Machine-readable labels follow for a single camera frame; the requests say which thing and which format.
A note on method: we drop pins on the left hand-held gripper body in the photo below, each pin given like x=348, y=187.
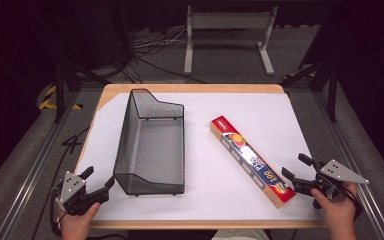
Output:
x=71, y=188

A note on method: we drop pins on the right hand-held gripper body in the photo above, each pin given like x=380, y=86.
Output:
x=336, y=176

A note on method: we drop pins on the long red wrap box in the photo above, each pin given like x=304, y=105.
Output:
x=251, y=161

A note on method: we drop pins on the person's left hand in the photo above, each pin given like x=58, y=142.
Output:
x=76, y=223

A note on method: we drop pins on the person's right hand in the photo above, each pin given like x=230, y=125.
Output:
x=338, y=213

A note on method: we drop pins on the person's pale clothing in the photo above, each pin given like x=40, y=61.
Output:
x=240, y=234

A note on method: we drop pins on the white table mat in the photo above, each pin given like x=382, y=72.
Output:
x=210, y=193

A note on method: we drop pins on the yellow black striped tape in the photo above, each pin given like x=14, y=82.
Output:
x=51, y=100

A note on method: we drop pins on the black tripod stand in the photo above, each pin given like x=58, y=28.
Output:
x=326, y=76
x=63, y=80

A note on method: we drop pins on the grey metal stand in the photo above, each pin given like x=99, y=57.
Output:
x=228, y=21

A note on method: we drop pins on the aluminium floor rail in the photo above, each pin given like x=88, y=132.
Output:
x=356, y=156
x=30, y=173

